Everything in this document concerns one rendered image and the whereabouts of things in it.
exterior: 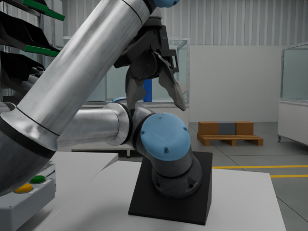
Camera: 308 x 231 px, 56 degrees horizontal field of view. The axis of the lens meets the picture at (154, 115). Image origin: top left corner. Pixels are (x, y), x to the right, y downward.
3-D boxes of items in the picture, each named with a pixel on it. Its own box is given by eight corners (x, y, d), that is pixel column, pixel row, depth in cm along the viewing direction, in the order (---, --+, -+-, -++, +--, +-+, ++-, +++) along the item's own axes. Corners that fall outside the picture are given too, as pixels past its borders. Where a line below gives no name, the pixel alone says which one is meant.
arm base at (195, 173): (203, 154, 90) (200, 135, 83) (201, 200, 81) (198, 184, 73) (156, 153, 94) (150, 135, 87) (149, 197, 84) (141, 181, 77)
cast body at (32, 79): (44, 94, 113) (49, 77, 111) (38, 95, 108) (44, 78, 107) (24, 85, 113) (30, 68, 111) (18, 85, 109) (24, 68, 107)
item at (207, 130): (248, 138, 666) (249, 120, 661) (263, 145, 586) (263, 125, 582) (196, 138, 660) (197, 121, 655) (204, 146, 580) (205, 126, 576)
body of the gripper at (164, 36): (180, 74, 65) (172, 21, 65) (157, 76, 59) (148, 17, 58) (155, 80, 70) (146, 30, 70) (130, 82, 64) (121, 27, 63)
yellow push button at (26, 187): (35, 190, 76) (34, 183, 76) (26, 196, 72) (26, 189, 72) (20, 190, 77) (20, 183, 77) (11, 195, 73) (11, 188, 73)
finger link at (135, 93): (144, 114, 72) (156, 80, 68) (128, 118, 67) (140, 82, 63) (136, 107, 73) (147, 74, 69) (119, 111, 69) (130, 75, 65)
